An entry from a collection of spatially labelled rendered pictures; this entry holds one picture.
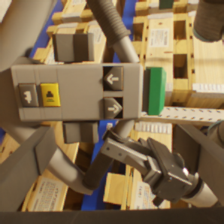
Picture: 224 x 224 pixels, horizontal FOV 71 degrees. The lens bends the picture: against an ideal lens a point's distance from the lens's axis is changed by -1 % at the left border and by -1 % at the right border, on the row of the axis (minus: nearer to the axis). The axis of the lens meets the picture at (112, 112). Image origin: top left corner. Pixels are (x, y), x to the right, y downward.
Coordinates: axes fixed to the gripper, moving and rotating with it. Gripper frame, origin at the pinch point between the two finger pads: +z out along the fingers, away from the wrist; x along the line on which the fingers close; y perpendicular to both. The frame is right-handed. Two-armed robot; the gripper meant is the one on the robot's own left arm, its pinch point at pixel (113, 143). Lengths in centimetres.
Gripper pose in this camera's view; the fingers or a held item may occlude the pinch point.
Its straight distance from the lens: 31.1
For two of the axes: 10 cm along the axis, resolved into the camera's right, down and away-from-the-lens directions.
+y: -4.8, 8.4, 2.6
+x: -0.2, -3.0, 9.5
